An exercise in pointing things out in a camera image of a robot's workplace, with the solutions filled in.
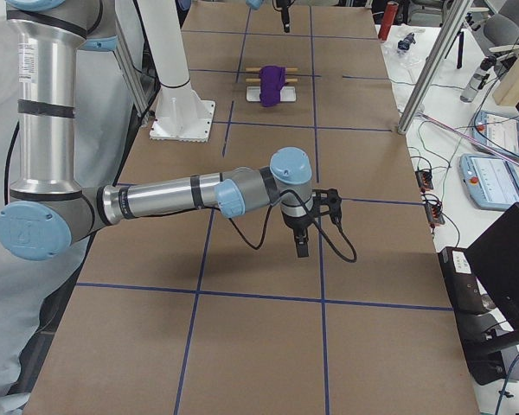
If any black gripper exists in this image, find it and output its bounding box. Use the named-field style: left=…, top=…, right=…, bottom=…
left=272, top=0, right=292, bottom=33
left=281, top=209, right=312, bottom=258

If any purple microfibre towel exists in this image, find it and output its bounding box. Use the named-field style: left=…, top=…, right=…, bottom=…
left=259, top=65, right=286, bottom=107

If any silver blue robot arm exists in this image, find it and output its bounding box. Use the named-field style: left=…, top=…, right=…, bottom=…
left=0, top=1, right=318, bottom=261
left=245, top=0, right=293, bottom=33

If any white towel rack with wooden bars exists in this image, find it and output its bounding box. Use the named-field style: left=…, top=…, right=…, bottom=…
left=245, top=65, right=298, bottom=107

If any red cylinder tube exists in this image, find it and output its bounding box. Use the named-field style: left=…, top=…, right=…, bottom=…
left=378, top=1, right=400, bottom=42

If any dark blue folded umbrella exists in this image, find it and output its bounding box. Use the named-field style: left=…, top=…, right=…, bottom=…
left=397, top=32, right=416, bottom=52

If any black usb hub left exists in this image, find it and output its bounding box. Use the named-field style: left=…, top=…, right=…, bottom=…
left=415, top=169, right=433, bottom=193

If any black usb hub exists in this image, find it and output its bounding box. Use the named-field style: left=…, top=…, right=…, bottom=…
left=422, top=194, right=445, bottom=228
left=415, top=169, right=433, bottom=193

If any black usb hub right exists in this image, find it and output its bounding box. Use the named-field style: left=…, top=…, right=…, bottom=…
left=422, top=194, right=445, bottom=228

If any blue teach pendant near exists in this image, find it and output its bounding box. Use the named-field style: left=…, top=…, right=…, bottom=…
left=459, top=154, right=519, bottom=211

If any blue teach pendant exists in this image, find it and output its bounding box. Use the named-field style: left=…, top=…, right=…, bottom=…
left=459, top=154, right=519, bottom=211
left=471, top=111, right=519, bottom=159

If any black laptop with stand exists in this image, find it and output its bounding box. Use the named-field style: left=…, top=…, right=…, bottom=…
left=438, top=202, right=519, bottom=385

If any clear water bottle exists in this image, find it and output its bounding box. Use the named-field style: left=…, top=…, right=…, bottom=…
left=460, top=55, right=497, bottom=103

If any blue teach pendant far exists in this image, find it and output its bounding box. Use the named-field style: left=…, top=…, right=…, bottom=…
left=471, top=111, right=519, bottom=159

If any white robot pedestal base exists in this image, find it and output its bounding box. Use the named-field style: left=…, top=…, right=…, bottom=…
left=134, top=0, right=216, bottom=144

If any grey aluminium frame post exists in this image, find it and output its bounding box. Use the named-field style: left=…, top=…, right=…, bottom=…
left=397, top=0, right=472, bottom=135

